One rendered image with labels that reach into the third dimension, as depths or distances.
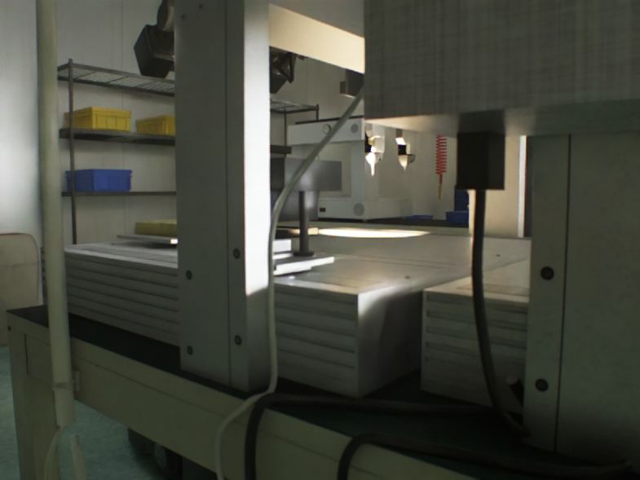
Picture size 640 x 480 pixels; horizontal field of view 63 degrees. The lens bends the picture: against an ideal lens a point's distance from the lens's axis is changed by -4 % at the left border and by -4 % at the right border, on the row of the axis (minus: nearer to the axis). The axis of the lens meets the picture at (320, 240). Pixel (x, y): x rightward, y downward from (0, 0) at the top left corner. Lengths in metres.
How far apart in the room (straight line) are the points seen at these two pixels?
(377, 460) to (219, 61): 0.39
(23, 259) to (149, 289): 3.09
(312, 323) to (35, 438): 0.62
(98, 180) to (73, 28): 1.22
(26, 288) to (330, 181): 3.30
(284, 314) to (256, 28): 0.28
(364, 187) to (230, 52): 3.03
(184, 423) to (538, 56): 0.50
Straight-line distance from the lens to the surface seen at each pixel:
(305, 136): 3.81
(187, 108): 0.59
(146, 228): 0.99
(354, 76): 1.03
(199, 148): 0.57
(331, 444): 0.48
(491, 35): 0.30
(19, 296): 3.82
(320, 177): 0.61
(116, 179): 3.96
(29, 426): 1.02
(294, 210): 0.64
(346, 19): 0.66
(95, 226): 4.41
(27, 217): 4.19
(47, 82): 0.79
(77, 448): 0.80
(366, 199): 3.54
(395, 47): 0.32
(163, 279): 0.68
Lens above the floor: 0.94
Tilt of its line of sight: 5 degrees down
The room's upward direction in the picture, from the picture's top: straight up
